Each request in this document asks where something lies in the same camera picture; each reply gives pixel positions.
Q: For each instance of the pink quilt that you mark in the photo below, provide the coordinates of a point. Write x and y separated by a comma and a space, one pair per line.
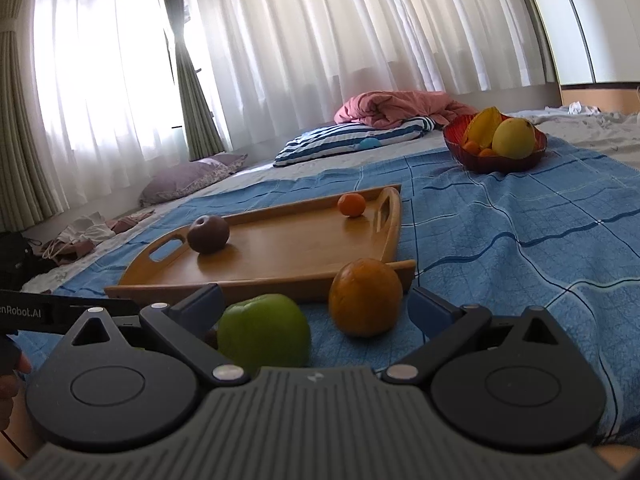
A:
400, 107

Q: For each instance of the white sheer curtain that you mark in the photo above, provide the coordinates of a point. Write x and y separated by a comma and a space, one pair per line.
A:
350, 35
110, 85

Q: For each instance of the yellow starfruit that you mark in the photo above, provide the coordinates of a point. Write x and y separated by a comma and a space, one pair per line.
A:
482, 127

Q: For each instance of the white crumpled cloth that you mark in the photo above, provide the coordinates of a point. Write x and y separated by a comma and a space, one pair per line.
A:
580, 109

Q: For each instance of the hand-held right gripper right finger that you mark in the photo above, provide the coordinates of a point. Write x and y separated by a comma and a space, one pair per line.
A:
430, 312

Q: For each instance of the white garment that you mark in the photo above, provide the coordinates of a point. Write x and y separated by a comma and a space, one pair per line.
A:
85, 232

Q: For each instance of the wooden tray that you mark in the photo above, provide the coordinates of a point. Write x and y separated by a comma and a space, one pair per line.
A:
280, 245

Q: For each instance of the white wardrobe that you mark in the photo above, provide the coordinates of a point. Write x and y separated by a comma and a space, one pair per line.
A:
600, 20

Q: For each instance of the yellow mango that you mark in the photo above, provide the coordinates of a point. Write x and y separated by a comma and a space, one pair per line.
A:
514, 137

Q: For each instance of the dark red apple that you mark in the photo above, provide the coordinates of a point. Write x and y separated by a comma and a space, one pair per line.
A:
208, 234

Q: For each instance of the blue checked blanket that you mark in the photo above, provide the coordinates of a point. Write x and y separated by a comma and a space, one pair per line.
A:
500, 240

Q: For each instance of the blue white striped pillow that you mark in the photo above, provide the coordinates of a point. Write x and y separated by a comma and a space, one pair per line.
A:
345, 140

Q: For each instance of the black bag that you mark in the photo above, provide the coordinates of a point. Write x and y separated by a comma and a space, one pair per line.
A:
17, 260

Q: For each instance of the purple pillow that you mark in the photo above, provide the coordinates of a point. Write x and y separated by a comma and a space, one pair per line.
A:
190, 177

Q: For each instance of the red glass bowl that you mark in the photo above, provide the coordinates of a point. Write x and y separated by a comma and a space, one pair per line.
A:
500, 164

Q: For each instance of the large orange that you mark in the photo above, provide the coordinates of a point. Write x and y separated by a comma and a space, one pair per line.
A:
366, 297

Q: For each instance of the wooden bed frame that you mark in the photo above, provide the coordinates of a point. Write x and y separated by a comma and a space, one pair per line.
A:
600, 96

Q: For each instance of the green apple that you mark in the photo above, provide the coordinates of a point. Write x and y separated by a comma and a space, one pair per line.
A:
265, 332

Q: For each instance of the green curtain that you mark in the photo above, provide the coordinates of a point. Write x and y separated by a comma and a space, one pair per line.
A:
197, 110
22, 110

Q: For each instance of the light blue toy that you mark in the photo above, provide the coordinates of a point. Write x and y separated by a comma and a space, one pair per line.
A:
370, 143

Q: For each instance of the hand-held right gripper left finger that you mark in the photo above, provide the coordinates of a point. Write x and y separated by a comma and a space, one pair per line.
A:
200, 307

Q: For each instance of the person's left hand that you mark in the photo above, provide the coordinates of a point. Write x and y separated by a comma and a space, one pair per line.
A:
7, 400

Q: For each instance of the pink garment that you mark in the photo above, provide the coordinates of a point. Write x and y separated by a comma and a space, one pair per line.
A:
131, 221

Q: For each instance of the small mandarin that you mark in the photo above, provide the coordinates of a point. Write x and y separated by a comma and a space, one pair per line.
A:
471, 147
351, 205
487, 152

